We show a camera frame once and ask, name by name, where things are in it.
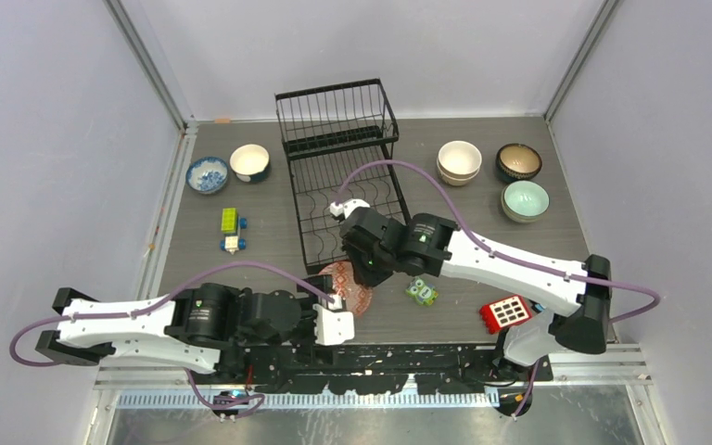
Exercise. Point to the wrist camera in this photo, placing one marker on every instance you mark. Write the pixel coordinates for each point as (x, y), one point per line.
(334, 324)
(342, 211)

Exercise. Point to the dark teal bowl white foot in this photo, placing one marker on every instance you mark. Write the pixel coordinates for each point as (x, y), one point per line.
(251, 163)

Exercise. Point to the brown rimmed bowl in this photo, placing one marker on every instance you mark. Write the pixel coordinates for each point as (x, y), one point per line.
(521, 161)

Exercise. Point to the green owl block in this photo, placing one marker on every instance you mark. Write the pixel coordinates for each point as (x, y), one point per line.
(421, 292)

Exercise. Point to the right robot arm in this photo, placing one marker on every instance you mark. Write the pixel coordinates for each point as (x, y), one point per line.
(575, 308)

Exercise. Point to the mint green bowl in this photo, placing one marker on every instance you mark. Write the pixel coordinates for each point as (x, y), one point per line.
(524, 201)

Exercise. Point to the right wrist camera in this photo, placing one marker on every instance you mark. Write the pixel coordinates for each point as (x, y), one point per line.
(342, 211)

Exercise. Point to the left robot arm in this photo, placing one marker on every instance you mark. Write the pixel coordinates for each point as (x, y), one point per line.
(209, 329)

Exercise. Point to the cream bowl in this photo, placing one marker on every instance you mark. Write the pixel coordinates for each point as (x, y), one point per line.
(456, 181)
(459, 159)

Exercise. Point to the blue white patterned bowl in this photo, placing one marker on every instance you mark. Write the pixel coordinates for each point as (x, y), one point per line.
(207, 175)

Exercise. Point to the black wire dish rack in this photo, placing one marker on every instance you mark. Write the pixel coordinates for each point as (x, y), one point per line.
(338, 136)

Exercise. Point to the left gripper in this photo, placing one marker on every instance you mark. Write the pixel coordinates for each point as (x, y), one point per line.
(312, 297)

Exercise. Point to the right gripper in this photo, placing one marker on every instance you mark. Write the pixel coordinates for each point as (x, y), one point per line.
(362, 275)

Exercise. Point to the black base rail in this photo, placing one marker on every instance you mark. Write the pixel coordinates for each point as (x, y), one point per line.
(375, 369)

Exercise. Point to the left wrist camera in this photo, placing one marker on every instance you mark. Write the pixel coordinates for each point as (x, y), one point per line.
(334, 324)

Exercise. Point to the red grid block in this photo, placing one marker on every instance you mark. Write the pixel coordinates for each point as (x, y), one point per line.
(504, 313)

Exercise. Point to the yellow blue toy block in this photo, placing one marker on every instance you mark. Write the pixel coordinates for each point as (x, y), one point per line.
(232, 224)

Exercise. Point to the red patterned bowl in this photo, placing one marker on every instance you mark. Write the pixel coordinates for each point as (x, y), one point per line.
(357, 298)

